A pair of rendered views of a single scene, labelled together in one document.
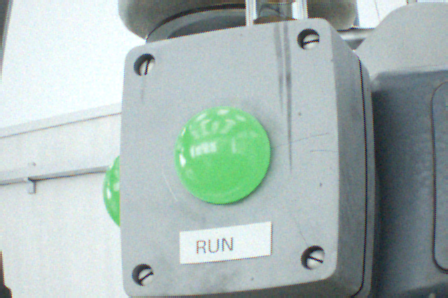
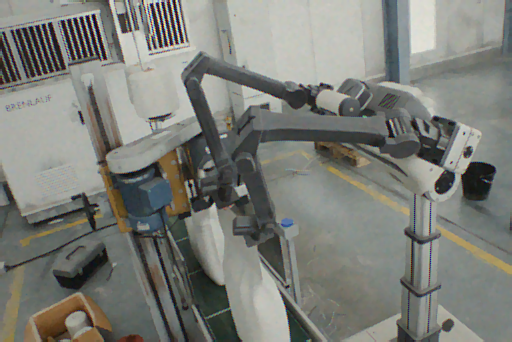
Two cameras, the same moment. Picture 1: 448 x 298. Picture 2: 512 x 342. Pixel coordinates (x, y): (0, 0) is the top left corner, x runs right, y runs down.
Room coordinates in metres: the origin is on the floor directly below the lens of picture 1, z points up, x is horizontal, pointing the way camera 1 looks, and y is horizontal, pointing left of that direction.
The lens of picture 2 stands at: (1.65, 1.31, 1.88)
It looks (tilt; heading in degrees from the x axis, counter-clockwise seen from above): 24 degrees down; 227
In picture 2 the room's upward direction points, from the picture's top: 9 degrees counter-clockwise
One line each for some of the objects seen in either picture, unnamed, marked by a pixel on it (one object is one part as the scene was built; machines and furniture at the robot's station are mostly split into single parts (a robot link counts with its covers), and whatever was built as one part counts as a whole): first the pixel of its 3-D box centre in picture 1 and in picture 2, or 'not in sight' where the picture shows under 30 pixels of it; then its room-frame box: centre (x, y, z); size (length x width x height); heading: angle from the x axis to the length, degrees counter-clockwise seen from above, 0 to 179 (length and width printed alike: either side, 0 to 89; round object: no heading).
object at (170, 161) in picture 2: not in sight; (142, 182); (0.88, -0.27, 1.18); 0.34 x 0.25 x 0.31; 157
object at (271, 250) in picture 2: not in sight; (246, 216); (0.13, -0.48, 0.54); 1.05 x 0.02 x 0.41; 67
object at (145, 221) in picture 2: not in sight; (143, 199); (1.00, -0.06, 1.21); 0.15 x 0.15 x 0.25
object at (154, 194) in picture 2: not in sight; (156, 195); (1.00, 0.05, 1.25); 0.10 x 0.08 x 0.12; 2
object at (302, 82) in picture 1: (252, 179); not in sight; (0.47, -0.01, 1.29); 0.08 x 0.05 x 0.09; 67
